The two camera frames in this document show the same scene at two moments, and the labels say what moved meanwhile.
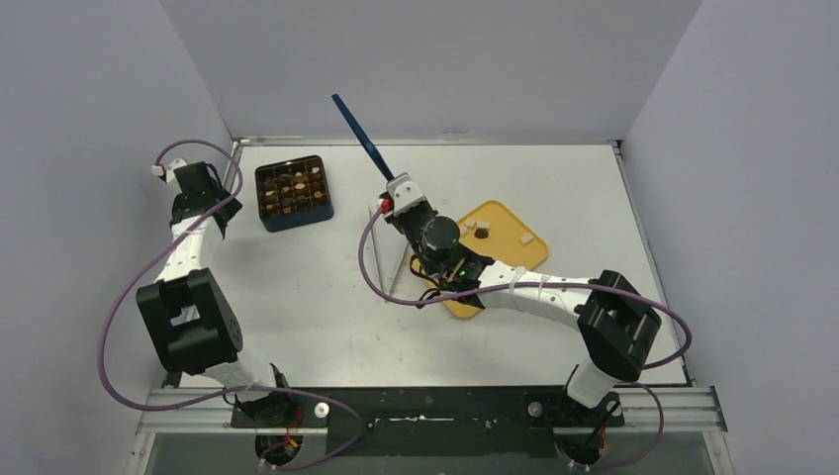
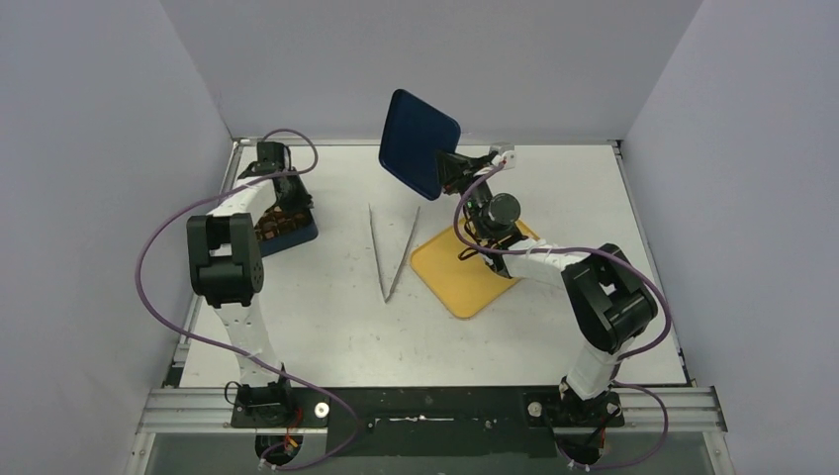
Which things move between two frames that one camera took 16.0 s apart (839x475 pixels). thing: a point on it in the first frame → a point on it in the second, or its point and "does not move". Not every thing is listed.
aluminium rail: x=660 y=411 does not move
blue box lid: x=371 y=148 → x=413 y=135
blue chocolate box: x=294 y=193 → x=279 y=230
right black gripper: x=412 y=219 → x=465 y=169
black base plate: x=424 y=423 does not move
